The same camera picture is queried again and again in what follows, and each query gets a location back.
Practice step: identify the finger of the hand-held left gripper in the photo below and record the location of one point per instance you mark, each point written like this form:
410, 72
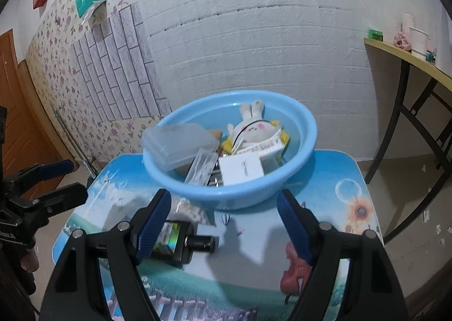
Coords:
60, 195
53, 168

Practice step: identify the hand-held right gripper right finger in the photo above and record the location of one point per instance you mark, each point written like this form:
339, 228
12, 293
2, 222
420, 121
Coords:
293, 225

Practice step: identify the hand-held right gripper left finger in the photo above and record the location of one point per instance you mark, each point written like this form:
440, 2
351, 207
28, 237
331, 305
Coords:
155, 225

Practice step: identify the black box with holographic label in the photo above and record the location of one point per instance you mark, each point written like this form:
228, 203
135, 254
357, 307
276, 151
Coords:
176, 240

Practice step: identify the blue plastic basin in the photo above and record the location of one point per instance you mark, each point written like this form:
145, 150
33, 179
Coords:
247, 197

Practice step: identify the clear zip bag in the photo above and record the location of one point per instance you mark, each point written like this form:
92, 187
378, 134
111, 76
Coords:
201, 165

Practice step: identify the white charger plug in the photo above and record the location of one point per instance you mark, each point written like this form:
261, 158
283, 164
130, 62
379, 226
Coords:
240, 167

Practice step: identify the cream tissue pack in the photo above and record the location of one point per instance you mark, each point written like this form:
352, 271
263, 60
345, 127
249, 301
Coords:
270, 147

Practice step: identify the translucent plastic box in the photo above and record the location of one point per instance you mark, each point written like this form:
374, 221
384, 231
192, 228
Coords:
176, 144

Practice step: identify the white plush rabbit yellow outfit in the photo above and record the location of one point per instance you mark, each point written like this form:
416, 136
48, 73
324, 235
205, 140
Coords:
254, 127

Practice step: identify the person's left hand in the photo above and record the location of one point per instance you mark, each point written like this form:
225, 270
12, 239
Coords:
29, 261

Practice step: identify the wooden door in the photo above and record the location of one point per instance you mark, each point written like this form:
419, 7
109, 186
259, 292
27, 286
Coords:
21, 123

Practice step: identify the yellow side table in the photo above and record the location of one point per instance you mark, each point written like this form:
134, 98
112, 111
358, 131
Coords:
416, 60

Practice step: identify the small green box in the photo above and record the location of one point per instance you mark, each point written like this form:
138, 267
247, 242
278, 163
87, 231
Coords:
375, 34

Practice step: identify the pink scrunchie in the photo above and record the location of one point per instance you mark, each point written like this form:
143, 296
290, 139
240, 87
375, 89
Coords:
402, 42

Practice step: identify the small teal object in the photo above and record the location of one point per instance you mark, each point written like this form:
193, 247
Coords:
430, 57

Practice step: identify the white paper cup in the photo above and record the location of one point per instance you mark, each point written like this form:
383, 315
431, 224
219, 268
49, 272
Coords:
419, 44

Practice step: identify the stack of paper cups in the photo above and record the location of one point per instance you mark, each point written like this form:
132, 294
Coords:
406, 22

